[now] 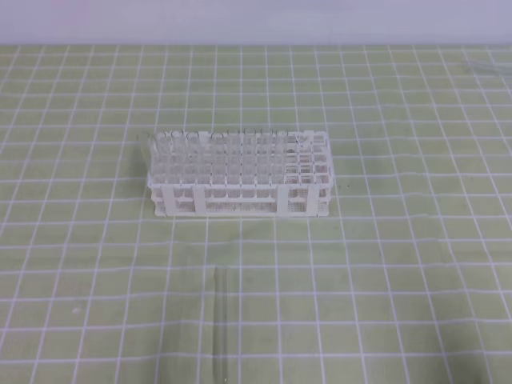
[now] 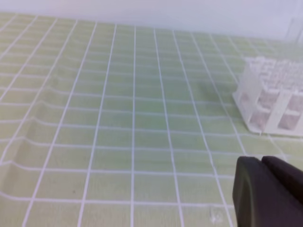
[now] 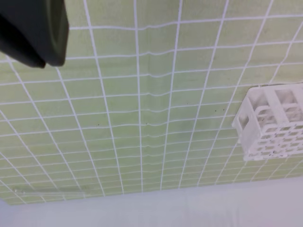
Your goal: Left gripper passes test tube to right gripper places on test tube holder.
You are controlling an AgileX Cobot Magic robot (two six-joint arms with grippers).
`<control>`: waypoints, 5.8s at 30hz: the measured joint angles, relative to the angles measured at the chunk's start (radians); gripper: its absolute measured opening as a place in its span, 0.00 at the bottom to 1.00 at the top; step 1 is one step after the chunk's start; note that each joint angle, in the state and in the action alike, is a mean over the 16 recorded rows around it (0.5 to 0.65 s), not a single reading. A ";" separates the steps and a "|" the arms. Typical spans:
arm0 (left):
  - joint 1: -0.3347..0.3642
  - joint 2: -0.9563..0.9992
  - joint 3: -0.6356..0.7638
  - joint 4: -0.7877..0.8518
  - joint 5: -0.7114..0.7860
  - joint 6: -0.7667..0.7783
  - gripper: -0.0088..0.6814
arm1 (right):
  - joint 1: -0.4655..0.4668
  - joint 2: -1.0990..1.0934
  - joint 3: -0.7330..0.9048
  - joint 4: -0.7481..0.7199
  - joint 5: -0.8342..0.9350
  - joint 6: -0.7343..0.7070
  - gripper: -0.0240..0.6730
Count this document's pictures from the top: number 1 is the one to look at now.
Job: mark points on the clear glass test tube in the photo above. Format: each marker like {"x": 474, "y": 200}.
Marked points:
{"x": 219, "y": 345}

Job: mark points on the white test tube rack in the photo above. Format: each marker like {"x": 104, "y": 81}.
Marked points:
{"x": 239, "y": 173}

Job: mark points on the green grid tablecloth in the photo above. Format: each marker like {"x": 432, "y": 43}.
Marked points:
{"x": 406, "y": 280}

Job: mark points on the clear test tube at edge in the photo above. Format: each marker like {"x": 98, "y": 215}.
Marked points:
{"x": 488, "y": 68}

